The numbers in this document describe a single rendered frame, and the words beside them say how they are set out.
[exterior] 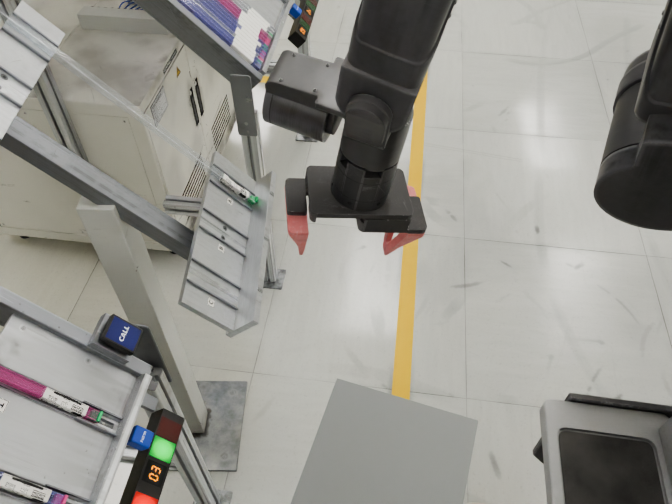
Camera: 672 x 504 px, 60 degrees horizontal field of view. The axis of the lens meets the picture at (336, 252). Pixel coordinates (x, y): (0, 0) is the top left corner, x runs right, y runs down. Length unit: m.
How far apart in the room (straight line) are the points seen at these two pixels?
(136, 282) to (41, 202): 0.94
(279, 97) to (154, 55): 1.26
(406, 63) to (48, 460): 0.65
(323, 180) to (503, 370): 1.26
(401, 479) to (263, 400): 0.79
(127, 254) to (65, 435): 0.33
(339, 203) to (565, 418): 0.27
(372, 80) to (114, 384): 0.62
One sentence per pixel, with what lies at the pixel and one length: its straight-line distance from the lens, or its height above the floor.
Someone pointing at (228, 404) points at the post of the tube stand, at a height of 0.01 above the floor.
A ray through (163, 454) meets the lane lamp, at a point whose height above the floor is 0.65.
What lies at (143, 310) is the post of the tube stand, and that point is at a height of 0.57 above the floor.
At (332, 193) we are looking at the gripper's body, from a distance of 0.58.
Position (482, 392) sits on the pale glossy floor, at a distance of 1.72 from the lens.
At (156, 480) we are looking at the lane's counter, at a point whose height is 0.65.
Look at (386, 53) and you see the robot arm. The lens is 0.41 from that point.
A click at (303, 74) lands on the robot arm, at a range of 0.51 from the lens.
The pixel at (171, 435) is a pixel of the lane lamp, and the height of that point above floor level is 0.65.
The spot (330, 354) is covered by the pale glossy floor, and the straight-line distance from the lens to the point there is 1.73.
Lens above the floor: 1.49
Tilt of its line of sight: 49 degrees down
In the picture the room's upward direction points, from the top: straight up
